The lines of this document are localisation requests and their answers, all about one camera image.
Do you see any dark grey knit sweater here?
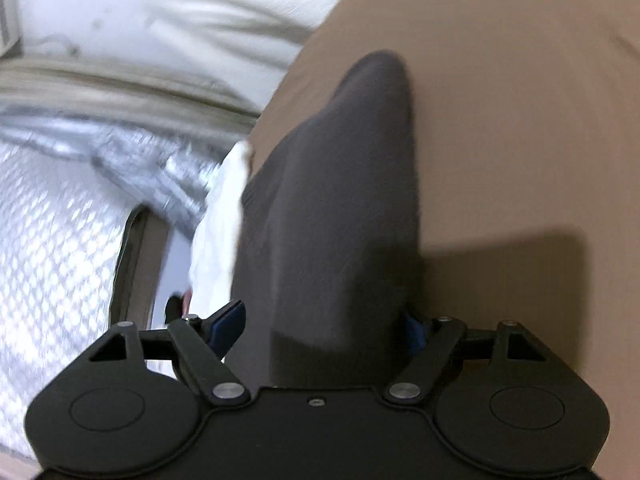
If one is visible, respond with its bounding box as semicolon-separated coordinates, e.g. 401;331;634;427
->
227;51;423;390

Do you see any silver foil storage bag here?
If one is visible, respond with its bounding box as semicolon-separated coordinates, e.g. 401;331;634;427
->
0;54;262;466

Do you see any white duvet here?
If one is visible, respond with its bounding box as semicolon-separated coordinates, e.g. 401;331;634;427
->
14;0;377;116

